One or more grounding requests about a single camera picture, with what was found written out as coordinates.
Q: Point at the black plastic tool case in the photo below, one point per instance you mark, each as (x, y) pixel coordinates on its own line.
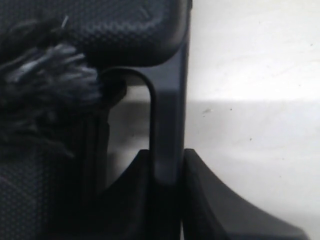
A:
(63, 65)

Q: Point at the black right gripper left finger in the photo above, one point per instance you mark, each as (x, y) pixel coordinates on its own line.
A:
(137, 207)

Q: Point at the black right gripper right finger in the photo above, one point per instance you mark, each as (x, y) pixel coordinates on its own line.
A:
(212, 211)

